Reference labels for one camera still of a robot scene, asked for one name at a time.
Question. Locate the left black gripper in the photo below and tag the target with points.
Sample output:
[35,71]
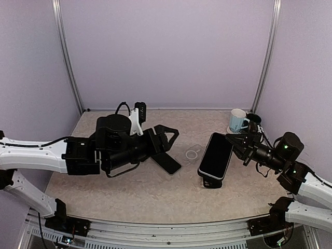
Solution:
[162,145]

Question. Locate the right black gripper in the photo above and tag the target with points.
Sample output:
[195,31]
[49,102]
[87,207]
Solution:
[248,147]

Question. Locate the phone from clear case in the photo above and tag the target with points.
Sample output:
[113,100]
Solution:
[166,162]

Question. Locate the clear phone case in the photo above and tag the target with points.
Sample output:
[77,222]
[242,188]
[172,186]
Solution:
[191,155]

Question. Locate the black phone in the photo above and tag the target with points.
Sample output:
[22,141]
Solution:
[216,157]

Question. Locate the black case of phone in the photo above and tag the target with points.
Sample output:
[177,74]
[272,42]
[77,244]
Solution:
[211,183]

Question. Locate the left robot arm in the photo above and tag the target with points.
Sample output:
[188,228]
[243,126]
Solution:
[118,140]

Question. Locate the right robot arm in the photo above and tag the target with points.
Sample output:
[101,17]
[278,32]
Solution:
[294,176]

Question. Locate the white coaster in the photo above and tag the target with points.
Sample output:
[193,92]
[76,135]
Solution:
[231,132]

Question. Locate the light blue mug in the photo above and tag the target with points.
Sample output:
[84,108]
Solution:
[238,120]

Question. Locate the dark mug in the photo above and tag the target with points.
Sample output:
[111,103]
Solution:
[253,118]

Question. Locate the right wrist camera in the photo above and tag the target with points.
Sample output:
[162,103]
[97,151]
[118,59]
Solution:
[257,130]

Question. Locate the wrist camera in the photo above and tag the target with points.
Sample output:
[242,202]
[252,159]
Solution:
[257,130]
[137,117]

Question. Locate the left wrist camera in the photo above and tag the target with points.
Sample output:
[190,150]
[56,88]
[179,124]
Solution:
[137,117]

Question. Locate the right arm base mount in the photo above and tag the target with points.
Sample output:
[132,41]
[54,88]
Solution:
[267,224]

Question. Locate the front aluminium rail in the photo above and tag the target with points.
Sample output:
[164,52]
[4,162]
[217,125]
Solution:
[102,234]

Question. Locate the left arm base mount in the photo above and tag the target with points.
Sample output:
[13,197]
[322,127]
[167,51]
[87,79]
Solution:
[71,225]

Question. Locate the right aluminium frame post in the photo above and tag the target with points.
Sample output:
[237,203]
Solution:
[268,54]

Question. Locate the aluminium frame post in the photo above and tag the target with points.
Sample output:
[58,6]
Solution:
[268,54]
[56,5]

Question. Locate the left aluminium frame post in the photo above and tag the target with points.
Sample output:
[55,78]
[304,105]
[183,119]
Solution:
[56,5]

